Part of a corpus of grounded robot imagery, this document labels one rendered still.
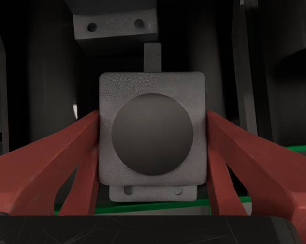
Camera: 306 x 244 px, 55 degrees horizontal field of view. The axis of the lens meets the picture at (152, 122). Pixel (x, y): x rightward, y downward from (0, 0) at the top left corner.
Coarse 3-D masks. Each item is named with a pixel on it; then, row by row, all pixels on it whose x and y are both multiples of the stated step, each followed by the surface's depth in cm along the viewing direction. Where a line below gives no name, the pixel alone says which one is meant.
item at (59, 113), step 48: (0, 0) 16; (48, 0) 18; (192, 0) 18; (0, 48) 16; (48, 48) 18; (192, 48) 18; (48, 96) 18; (96, 96) 18; (240, 96) 16; (240, 192) 16
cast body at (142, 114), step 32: (160, 64) 16; (128, 96) 12; (160, 96) 11; (192, 96) 12; (128, 128) 11; (160, 128) 11; (192, 128) 11; (128, 160) 10; (160, 160) 10; (192, 160) 11; (128, 192) 15; (160, 192) 14; (192, 192) 14
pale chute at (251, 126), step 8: (240, 8) 28; (240, 16) 29; (240, 24) 29; (240, 32) 29; (240, 40) 29; (240, 48) 29; (240, 56) 30; (248, 56) 30; (240, 64) 30; (248, 64) 30; (248, 72) 30; (248, 80) 30; (248, 88) 30; (248, 96) 31; (248, 104) 31; (248, 112) 31; (248, 120) 31; (248, 128) 32; (256, 128) 32; (304, 152) 33; (248, 208) 34
